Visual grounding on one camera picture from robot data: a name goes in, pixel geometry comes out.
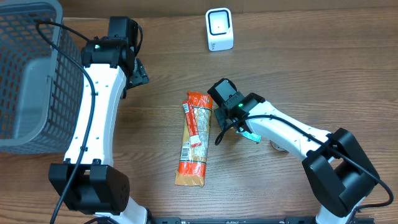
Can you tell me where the teal snack packet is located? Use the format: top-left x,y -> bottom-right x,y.
236,129 -> 261,143

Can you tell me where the green lid white jar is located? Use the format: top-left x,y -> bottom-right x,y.
270,141 -> 285,151

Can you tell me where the long orange noodle package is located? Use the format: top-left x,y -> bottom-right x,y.
175,91 -> 213,187

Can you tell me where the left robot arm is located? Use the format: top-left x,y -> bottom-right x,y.
49,16 -> 151,223

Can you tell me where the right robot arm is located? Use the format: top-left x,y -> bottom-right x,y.
208,78 -> 379,223

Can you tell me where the white barcode scanner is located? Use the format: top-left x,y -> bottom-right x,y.
205,7 -> 234,52

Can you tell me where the grey plastic mesh basket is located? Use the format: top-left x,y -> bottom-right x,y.
1,1 -> 84,154

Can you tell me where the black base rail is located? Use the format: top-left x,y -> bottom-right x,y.
148,217 -> 316,224

